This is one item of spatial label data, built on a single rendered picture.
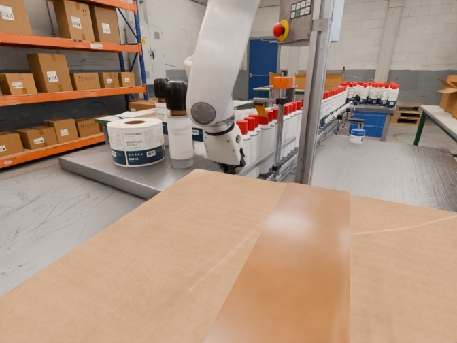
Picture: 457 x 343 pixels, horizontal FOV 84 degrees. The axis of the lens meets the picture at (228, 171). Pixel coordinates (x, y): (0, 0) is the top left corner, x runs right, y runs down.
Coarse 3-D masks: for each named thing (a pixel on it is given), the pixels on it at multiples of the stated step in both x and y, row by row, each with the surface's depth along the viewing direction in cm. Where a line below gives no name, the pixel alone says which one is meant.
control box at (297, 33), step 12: (288, 0) 73; (300, 0) 69; (312, 0) 65; (336, 0) 67; (288, 12) 74; (312, 12) 66; (336, 12) 68; (288, 24) 75; (300, 24) 71; (312, 24) 67; (336, 24) 69; (288, 36) 76; (300, 36) 71; (336, 36) 70
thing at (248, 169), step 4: (288, 140) 96; (292, 140) 99; (284, 144) 91; (288, 144) 96; (268, 152) 82; (272, 152) 82; (264, 156) 79; (268, 156) 80; (272, 156) 83; (256, 160) 75; (260, 160) 75; (264, 160) 78; (252, 164) 72; (256, 164) 73; (260, 164) 76; (244, 168) 69; (248, 168) 69; (252, 168) 71; (240, 172) 66; (244, 172) 67; (248, 172) 70
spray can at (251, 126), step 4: (248, 120) 71; (252, 120) 71; (248, 124) 72; (252, 124) 72; (248, 128) 72; (252, 128) 72; (248, 132) 72; (252, 132) 72; (256, 132) 74; (252, 136) 72; (256, 136) 73; (252, 140) 73; (256, 140) 74; (252, 144) 73; (256, 144) 74; (252, 148) 74; (256, 148) 75; (252, 152) 74; (256, 152) 76; (252, 156) 75; (252, 160) 75; (252, 172) 77; (252, 176) 77
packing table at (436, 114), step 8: (424, 112) 319; (432, 112) 273; (440, 112) 273; (424, 120) 327; (432, 120) 276; (440, 120) 230; (448, 120) 230; (456, 120) 230; (448, 128) 202; (456, 128) 200; (416, 136) 337; (456, 136) 181; (416, 144) 340
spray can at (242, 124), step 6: (240, 120) 68; (246, 120) 68; (240, 126) 67; (246, 126) 68; (246, 132) 68; (246, 138) 68; (246, 144) 69; (246, 150) 69; (246, 156) 70; (246, 162) 71; (240, 168) 71; (246, 174) 72
